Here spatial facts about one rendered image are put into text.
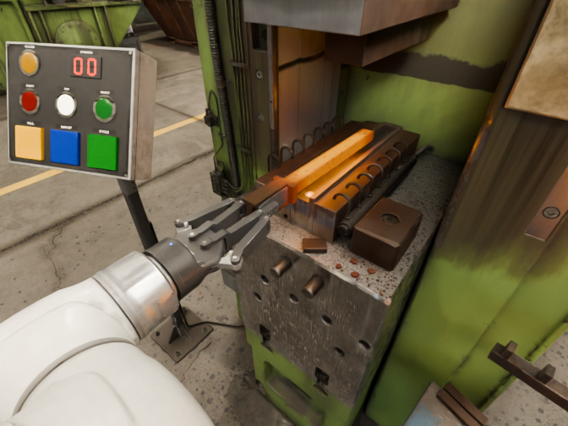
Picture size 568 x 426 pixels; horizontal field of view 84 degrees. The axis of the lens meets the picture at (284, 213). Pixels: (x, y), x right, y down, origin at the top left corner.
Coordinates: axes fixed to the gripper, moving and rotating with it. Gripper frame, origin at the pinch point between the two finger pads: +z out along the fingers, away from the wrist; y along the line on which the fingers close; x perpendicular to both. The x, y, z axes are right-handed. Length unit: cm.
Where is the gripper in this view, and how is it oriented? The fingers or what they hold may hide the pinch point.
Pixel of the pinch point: (268, 200)
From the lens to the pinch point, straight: 51.1
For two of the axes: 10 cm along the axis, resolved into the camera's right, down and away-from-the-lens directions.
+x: 0.0, -7.8, -6.3
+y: 7.8, 3.9, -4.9
